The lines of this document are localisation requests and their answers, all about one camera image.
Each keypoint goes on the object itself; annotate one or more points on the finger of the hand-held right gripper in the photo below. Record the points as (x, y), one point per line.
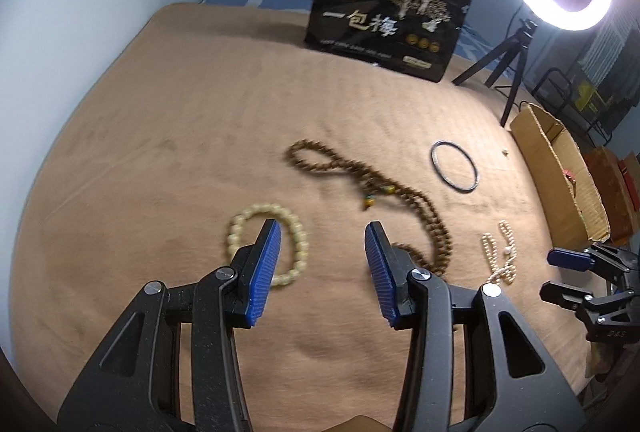
(560, 291)
(570, 258)

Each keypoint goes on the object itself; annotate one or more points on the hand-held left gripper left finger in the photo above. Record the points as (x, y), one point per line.
(262, 272)

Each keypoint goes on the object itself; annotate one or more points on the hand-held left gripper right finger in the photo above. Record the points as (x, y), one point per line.
(382, 272)

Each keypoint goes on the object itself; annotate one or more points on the black bangle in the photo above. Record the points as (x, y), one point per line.
(434, 160)

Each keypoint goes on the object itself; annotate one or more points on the cardboard box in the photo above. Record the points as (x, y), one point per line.
(535, 137)

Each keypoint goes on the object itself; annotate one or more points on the orange covered low table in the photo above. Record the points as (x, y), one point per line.
(610, 182)

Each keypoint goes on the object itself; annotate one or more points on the yellow crate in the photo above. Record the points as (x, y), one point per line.
(587, 94)

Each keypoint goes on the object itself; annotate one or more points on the dark hanging clothes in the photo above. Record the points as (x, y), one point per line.
(625, 97)

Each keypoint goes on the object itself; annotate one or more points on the black metal clothes rack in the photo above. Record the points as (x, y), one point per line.
(550, 72)

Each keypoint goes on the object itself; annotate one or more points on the black tripod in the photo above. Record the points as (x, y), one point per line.
(520, 62)

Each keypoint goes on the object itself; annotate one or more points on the striped grey towel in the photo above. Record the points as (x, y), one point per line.
(610, 42)

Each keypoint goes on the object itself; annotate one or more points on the black printed bag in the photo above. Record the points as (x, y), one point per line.
(360, 52)

